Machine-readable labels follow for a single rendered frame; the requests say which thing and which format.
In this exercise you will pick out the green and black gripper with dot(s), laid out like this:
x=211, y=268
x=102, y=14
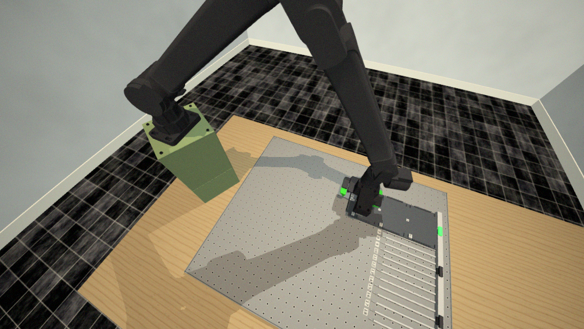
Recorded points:
x=349, y=183

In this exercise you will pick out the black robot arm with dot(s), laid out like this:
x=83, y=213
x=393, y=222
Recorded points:
x=322, y=26

